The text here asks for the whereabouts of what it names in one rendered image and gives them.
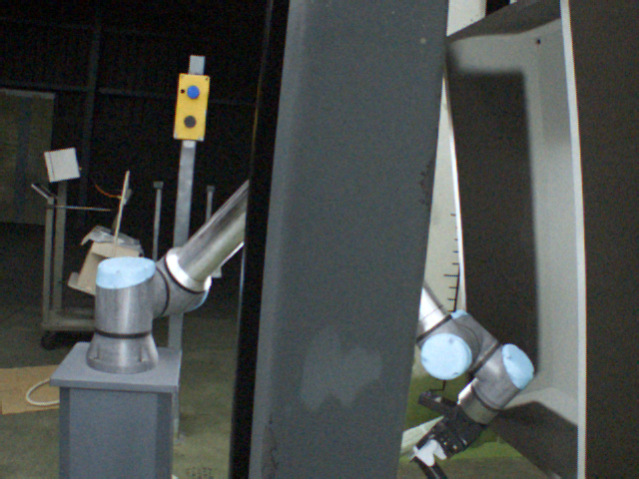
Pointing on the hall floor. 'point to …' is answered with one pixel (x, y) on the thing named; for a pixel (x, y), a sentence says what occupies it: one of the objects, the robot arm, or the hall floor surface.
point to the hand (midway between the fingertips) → (416, 451)
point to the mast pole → (346, 237)
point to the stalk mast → (183, 234)
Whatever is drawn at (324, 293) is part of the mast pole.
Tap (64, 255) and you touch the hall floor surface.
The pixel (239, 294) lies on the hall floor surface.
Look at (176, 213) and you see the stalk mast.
